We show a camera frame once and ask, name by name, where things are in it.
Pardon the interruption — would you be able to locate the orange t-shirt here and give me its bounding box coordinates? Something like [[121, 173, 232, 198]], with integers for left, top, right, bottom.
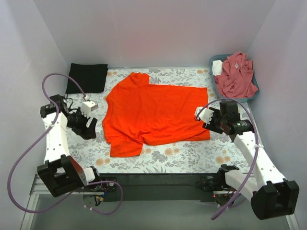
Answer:
[[102, 72, 210, 158]]

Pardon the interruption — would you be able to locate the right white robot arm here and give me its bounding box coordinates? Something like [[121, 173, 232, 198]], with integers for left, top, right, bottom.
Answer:
[[195, 98, 299, 220]]

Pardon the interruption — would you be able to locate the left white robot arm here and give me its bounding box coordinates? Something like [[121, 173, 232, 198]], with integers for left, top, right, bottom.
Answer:
[[37, 94, 102, 197]]

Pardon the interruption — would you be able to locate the pink t-shirt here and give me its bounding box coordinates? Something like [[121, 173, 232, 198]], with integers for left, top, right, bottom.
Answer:
[[214, 51, 258, 98]]

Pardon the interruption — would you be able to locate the folded black t-shirt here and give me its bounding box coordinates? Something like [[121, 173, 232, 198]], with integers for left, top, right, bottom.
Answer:
[[69, 63, 108, 93]]

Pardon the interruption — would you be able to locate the white t-shirt in basket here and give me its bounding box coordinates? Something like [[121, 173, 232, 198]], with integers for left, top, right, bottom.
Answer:
[[212, 60, 223, 76]]

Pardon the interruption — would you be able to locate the teal laundry basket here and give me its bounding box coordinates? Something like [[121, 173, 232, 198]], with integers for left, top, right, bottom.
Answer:
[[209, 54, 260, 102]]

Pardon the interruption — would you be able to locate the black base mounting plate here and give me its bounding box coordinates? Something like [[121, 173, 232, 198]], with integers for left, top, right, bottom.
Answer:
[[74, 172, 246, 203]]

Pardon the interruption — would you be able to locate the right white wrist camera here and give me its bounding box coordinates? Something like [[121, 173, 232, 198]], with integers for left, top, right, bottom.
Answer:
[[194, 107, 214, 125]]

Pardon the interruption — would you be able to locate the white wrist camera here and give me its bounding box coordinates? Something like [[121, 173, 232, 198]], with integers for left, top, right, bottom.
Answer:
[[80, 95, 99, 117], [194, 107, 214, 125]]

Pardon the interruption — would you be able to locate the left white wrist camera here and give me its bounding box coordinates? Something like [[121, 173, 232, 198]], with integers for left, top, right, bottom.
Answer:
[[80, 95, 99, 117]]

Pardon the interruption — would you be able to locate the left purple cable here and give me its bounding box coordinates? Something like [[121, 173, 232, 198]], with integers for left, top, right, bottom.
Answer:
[[7, 73, 124, 215]]

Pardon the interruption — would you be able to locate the aluminium rail frame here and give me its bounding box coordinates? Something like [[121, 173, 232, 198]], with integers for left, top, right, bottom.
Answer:
[[22, 178, 299, 230]]

